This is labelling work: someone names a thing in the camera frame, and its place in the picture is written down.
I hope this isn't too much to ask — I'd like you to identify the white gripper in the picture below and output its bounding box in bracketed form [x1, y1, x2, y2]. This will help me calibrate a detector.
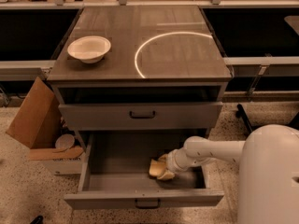
[157, 148, 189, 181]

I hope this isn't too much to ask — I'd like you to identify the yellow sponge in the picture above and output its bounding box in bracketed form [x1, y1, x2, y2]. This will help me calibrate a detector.
[149, 160, 165, 177]

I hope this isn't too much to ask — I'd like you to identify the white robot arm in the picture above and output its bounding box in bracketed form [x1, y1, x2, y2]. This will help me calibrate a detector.
[149, 125, 299, 224]

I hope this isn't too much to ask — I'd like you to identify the open grey middle drawer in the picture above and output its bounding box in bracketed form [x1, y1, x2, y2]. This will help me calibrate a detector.
[64, 130, 224, 210]

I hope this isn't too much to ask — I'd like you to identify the grey upper drawer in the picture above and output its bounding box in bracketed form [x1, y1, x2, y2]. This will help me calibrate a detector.
[59, 102, 222, 131]

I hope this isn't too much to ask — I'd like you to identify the grey drawer cabinet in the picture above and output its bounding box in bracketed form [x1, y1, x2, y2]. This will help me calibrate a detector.
[48, 6, 232, 146]

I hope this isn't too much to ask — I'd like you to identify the white bowl on counter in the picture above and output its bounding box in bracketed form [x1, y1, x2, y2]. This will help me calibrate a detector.
[67, 35, 111, 63]

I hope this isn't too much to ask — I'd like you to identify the black rolling stand leg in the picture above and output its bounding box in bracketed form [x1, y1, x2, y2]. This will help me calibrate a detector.
[235, 104, 253, 133]

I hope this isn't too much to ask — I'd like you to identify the small bowl in box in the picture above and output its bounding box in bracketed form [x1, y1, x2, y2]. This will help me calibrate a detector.
[55, 133, 75, 149]

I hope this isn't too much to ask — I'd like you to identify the brown cardboard box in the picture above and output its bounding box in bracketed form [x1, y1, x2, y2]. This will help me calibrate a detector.
[7, 77, 85, 175]

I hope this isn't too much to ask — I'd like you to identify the black middle drawer handle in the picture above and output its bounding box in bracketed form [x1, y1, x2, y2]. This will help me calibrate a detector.
[135, 199, 161, 209]

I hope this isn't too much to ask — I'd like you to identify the black drawer handle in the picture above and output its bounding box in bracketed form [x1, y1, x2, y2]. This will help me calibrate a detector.
[129, 111, 156, 119]
[135, 199, 161, 209]

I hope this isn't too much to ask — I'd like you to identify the black upper drawer handle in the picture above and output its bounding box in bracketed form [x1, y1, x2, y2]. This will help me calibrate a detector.
[129, 111, 156, 119]

